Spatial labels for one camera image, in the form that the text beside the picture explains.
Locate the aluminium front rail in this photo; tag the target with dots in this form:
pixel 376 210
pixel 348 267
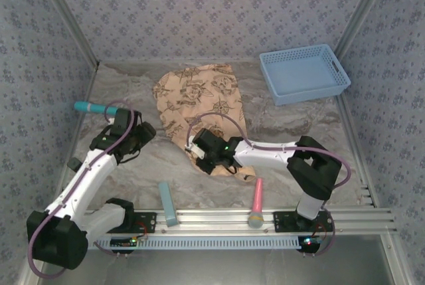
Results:
pixel 216 218

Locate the teal cylindrical wand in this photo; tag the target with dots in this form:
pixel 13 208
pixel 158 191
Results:
pixel 93 108

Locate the pink toy microphone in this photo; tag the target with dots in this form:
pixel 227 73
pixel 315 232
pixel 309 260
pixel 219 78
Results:
pixel 256 198

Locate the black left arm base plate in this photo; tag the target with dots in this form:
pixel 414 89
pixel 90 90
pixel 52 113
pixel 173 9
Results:
pixel 146 222

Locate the light blue board eraser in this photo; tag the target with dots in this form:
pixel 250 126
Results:
pixel 168 203

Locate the peach printed t-shirt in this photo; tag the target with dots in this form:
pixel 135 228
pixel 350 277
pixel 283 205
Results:
pixel 199 92

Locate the small black box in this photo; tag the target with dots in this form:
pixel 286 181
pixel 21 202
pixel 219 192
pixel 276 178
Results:
pixel 73 164

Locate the blue plastic basket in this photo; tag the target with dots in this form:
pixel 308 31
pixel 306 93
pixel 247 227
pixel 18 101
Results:
pixel 299 69

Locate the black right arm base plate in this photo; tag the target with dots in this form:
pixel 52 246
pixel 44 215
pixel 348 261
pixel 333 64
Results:
pixel 282 223

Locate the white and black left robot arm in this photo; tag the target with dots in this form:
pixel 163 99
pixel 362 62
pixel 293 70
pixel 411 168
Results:
pixel 83 182

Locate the grey metal front panel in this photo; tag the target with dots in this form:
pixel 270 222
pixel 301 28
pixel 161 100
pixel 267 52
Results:
pixel 212 268

